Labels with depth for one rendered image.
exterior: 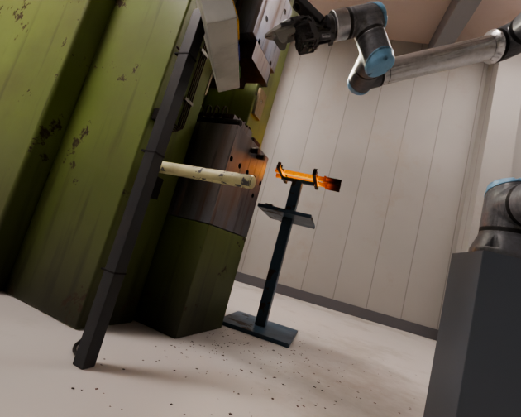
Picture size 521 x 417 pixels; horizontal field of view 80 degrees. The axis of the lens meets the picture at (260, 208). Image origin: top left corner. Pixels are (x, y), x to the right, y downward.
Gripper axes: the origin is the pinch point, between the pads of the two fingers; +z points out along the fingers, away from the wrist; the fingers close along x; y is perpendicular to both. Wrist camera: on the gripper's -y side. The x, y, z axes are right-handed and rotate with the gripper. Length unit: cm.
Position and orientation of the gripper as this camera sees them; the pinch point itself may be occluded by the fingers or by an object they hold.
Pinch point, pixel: (268, 33)
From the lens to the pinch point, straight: 110.9
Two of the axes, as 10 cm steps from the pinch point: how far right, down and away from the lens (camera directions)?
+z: -9.7, 2.4, -0.8
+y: 2.5, 9.6, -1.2
